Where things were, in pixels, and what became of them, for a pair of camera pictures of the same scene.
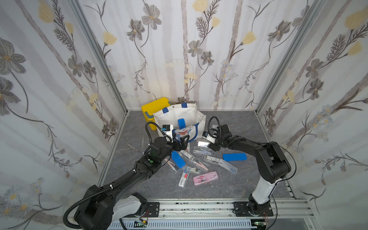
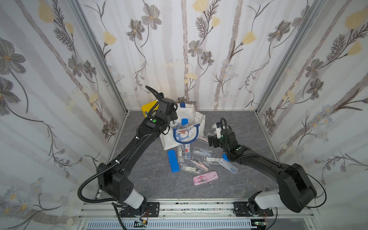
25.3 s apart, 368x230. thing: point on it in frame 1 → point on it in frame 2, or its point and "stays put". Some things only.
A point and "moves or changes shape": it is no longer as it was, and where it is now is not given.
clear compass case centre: x=202 y=151 stays put
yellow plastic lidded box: x=149 y=109 stays put
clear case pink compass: x=169 y=162 → x=184 y=129
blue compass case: x=181 y=123 moves or changes shape
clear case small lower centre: x=195 y=170 stays put
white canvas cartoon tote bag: x=185 y=119 stays put
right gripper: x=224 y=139 stays put
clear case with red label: x=184 y=177 → x=187 y=151
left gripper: x=183 y=145 → x=174 y=116
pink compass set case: x=205 y=178 stays put
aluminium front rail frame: x=289 y=209 stays put
